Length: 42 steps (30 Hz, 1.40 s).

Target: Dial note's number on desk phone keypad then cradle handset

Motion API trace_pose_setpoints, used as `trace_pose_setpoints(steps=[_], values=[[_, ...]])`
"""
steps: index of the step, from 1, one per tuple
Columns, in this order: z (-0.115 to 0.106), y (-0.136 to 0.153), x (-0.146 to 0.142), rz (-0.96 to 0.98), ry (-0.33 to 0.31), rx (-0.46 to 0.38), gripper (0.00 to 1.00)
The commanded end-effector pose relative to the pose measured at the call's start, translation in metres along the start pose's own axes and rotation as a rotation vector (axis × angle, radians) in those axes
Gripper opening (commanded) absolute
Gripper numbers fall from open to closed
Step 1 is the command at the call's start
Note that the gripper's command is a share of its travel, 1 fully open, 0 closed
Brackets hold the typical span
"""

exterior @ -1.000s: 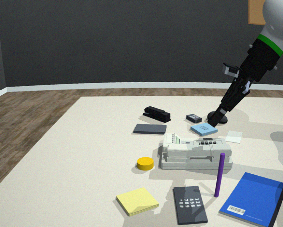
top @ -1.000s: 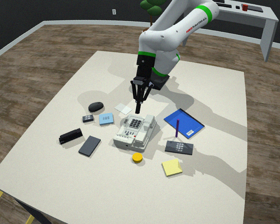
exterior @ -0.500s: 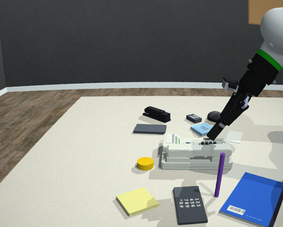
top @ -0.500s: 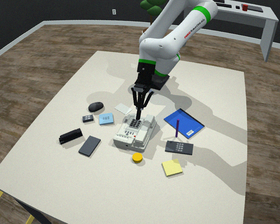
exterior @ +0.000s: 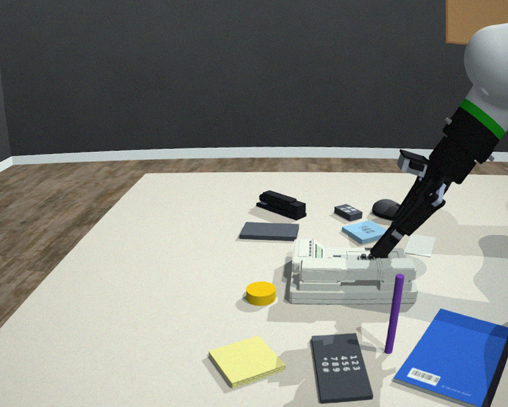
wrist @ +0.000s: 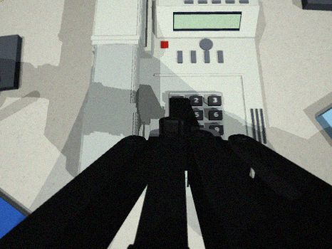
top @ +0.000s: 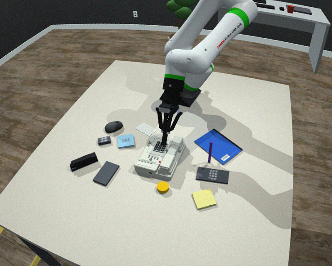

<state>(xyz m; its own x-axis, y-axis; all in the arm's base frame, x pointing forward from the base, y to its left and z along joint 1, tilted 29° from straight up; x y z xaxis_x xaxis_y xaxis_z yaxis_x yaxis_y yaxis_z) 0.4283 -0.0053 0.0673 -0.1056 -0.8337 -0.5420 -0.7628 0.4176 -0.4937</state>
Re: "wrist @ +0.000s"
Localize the grey phone keypad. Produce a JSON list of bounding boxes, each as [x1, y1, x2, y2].
[[0, 34, 22, 91]]

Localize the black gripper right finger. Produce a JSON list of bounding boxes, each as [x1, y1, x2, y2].
[[179, 98, 332, 249]]

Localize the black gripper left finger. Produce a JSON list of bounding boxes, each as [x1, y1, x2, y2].
[[0, 98, 190, 249]]

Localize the blue notebook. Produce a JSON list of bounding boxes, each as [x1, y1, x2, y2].
[[0, 192, 30, 238]]

